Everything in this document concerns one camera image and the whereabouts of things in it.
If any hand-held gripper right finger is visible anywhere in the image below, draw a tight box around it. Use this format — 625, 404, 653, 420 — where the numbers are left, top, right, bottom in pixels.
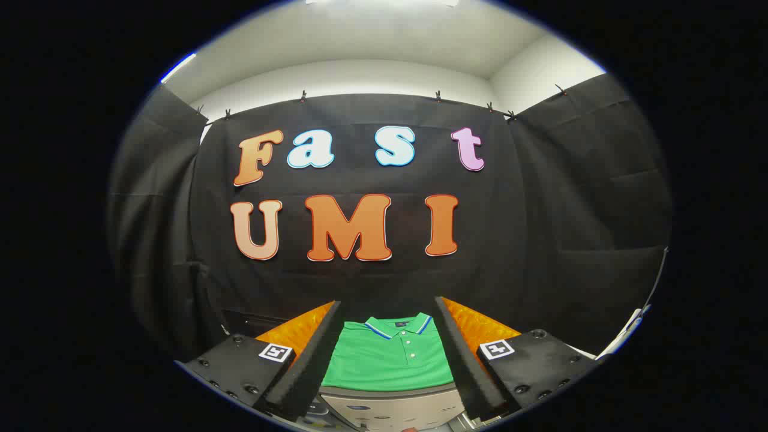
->
434, 296, 604, 424

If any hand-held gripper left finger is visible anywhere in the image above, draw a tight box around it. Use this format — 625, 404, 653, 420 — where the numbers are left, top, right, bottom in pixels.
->
176, 300, 346, 422

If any green polo shirt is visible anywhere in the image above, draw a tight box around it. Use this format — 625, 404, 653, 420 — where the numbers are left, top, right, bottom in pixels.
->
321, 312, 455, 392

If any grey appliance cabinet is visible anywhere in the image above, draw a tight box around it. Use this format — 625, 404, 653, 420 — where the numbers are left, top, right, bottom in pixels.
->
303, 384, 481, 432

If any white printed sheet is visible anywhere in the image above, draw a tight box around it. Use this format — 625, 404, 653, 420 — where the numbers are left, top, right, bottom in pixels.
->
597, 307, 644, 359

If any row of black clips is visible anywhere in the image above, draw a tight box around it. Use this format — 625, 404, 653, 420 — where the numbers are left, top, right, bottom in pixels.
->
195, 84, 568, 121

